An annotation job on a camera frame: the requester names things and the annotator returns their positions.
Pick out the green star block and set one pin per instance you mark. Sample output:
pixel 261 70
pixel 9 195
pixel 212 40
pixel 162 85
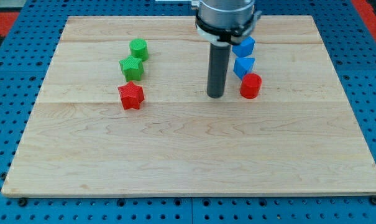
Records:
pixel 132 68

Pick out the light wooden board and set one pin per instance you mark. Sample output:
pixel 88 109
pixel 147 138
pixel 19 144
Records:
pixel 299 137

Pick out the blue triangle block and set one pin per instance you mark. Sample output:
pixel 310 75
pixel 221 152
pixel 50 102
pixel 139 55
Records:
pixel 242 66

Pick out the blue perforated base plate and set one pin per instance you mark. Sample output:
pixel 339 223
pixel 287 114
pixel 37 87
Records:
pixel 28 49

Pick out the blue cube block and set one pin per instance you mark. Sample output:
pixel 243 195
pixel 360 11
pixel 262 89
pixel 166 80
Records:
pixel 245 48

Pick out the red star block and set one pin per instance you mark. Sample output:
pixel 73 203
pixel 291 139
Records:
pixel 131 95

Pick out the red cylinder block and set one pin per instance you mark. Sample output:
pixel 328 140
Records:
pixel 250 85

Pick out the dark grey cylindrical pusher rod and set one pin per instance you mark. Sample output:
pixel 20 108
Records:
pixel 217 70

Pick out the green cylinder block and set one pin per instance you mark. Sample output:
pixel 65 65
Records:
pixel 138 49

